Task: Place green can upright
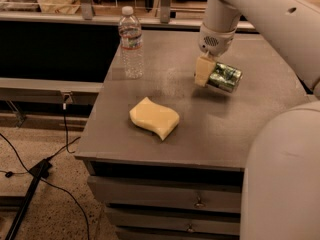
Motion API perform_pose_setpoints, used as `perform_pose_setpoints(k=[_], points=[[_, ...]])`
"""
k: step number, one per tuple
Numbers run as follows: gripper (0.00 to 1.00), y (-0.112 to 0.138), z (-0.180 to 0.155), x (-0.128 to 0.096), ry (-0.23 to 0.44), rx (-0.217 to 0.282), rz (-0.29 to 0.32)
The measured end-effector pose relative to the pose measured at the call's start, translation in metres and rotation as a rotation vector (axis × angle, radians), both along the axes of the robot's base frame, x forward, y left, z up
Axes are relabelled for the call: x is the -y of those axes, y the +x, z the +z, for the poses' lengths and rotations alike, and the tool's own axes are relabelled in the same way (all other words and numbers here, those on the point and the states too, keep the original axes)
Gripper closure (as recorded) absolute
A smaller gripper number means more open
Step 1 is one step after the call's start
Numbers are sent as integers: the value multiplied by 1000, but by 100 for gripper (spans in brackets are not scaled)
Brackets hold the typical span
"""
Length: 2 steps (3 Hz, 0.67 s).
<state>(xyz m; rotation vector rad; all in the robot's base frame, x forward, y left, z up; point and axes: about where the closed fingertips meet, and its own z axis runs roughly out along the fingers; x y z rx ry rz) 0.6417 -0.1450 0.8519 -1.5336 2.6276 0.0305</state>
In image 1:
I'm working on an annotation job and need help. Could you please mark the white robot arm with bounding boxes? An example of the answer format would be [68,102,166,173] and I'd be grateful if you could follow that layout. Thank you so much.
[200,0,320,240]

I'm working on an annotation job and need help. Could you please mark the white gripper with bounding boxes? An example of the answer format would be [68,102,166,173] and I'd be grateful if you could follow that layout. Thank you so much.
[195,23,236,87]

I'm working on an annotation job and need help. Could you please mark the black floor bar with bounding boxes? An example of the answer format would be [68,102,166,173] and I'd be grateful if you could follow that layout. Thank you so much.
[5,159,52,240]

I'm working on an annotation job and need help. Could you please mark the black floor cable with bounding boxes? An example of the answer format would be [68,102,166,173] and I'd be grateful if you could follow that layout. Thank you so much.
[0,93,91,240]

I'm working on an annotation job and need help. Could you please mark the clear plastic water bottle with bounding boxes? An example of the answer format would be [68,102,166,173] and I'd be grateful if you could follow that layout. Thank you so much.
[118,6,144,79]

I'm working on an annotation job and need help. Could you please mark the grey drawer cabinet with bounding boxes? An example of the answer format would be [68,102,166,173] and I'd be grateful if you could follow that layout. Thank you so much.
[76,30,308,240]

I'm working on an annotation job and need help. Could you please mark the green soda can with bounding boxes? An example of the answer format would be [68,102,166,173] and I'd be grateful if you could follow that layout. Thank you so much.
[207,62,242,93]

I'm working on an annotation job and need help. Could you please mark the top grey drawer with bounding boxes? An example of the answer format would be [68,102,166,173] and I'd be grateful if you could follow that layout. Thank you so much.
[88,176,241,213]

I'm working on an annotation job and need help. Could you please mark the yellow wavy sponge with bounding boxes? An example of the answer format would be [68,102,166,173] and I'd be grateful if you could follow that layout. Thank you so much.
[129,97,180,141]

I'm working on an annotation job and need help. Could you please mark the grey metal rail frame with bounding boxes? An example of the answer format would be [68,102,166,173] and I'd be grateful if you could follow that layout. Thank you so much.
[0,78,102,105]

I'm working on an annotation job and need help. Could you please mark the grey drawer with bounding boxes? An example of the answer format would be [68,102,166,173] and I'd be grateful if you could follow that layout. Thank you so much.
[88,176,241,213]
[106,207,240,236]

